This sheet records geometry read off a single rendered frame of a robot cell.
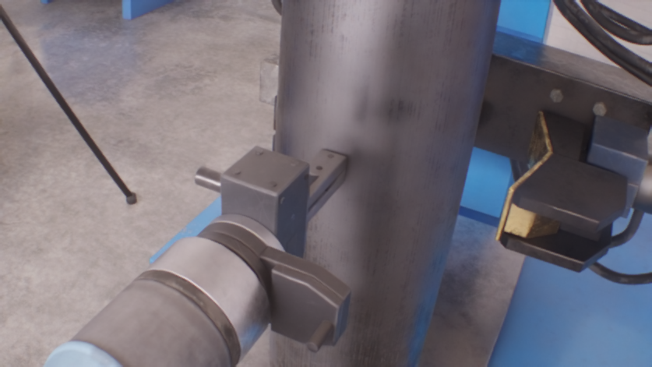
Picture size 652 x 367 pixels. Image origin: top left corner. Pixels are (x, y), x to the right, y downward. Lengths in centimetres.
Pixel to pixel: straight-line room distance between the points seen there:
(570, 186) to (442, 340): 40
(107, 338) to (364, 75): 31
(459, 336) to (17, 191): 128
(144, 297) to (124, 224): 127
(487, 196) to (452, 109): 97
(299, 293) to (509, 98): 82
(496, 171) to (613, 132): 47
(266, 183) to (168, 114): 173
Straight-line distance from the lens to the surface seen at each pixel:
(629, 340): 137
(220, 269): 41
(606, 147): 105
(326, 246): 65
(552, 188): 93
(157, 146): 198
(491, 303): 128
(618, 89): 116
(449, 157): 61
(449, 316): 122
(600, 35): 114
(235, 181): 45
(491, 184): 153
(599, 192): 97
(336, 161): 57
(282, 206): 45
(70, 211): 174
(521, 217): 92
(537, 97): 117
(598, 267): 132
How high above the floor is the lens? 99
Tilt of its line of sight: 34 degrees down
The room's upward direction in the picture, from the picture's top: 5 degrees clockwise
